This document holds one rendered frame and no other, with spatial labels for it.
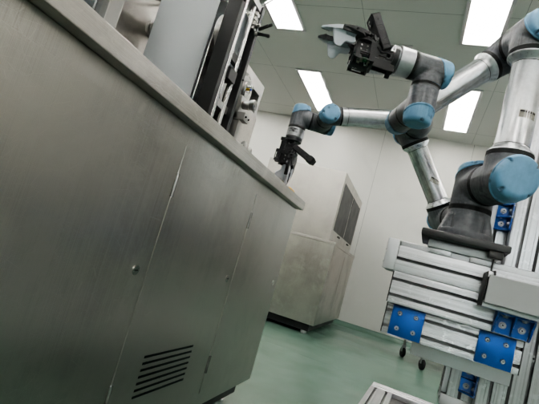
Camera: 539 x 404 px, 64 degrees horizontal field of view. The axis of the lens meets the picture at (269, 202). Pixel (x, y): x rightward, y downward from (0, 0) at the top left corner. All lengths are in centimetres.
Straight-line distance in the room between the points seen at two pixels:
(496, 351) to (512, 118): 62
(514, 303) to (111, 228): 91
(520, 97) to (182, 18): 109
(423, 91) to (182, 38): 84
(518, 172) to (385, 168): 509
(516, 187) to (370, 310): 493
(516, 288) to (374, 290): 491
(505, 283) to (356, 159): 528
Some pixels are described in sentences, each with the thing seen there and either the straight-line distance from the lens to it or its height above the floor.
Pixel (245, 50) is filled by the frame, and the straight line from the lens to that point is 155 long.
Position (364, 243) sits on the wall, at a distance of 608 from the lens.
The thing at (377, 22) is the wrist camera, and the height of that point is 129.
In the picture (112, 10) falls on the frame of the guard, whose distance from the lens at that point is 86.
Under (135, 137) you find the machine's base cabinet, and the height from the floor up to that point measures 77.
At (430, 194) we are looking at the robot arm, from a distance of 196.
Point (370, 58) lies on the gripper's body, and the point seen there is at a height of 118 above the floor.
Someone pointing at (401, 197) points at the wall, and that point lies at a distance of 616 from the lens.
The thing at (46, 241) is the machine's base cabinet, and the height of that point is 55.
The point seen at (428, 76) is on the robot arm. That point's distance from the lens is 122.
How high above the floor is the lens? 62
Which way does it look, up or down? 7 degrees up
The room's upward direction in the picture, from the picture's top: 16 degrees clockwise
